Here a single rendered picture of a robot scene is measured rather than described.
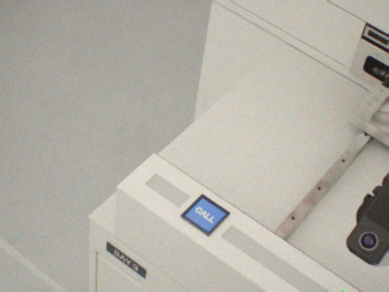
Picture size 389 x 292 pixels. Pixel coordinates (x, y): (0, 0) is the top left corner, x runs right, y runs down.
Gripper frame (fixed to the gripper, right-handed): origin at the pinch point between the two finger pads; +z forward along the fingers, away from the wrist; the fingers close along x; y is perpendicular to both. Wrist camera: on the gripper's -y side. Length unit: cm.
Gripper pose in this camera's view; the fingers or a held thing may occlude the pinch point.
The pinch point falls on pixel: (372, 261)
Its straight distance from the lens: 107.1
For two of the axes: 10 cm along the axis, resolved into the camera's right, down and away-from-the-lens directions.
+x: -7.9, -5.2, 3.3
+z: -1.1, 6.5, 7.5
